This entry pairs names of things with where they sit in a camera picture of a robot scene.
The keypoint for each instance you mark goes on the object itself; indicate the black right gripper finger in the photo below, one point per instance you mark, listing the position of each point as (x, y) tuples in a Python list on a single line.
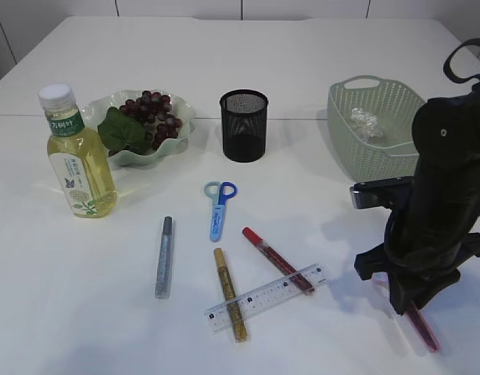
[(402, 291), (429, 292)]

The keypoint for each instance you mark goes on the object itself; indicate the pink capped scissors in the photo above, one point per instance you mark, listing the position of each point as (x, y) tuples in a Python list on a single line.
[(412, 313)]

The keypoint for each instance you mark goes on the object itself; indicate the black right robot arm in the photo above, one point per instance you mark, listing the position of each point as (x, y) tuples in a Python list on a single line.
[(446, 134)]

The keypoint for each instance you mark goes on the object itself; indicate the yellow tea bottle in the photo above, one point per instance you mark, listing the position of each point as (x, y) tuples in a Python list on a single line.
[(77, 155)]

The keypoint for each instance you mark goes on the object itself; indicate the silver blue wrist camera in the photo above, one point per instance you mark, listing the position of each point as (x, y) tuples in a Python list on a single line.
[(392, 193)]

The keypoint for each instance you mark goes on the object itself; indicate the gold glitter pen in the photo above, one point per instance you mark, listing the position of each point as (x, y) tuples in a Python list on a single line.
[(229, 297)]

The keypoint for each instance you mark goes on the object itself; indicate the clear plastic sheet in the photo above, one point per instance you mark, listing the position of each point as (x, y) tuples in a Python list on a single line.
[(365, 124)]

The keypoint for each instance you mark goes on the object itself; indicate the green wavy glass plate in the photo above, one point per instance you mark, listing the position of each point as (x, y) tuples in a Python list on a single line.
[(95, 112)]

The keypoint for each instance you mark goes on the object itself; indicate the red glitter pen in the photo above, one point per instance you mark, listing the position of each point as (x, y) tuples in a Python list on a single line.
[(278, 261)]

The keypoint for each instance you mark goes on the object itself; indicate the silver glitter pen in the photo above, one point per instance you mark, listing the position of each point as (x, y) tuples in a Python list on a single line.
[(163, 268)]

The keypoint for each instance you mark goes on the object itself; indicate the purple grape bunch with leaves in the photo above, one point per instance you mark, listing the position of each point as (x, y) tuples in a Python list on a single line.
[(140, 125)]

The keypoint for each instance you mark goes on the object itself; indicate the green woven plastic basket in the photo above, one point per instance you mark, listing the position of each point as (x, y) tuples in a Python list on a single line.
[(395, 105)]

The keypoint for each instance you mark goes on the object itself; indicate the black mesh pen holder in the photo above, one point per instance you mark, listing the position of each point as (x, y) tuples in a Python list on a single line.
[(244, 125)]

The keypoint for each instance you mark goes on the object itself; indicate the blue capped scissors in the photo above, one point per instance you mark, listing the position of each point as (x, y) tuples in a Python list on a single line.
[(219, 193)]

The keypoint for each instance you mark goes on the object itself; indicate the clear plastic ruler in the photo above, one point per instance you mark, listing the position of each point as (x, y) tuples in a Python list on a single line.
[(259, 300)]

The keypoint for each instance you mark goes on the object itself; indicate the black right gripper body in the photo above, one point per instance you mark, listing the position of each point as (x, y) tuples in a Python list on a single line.
[(428, 238)]

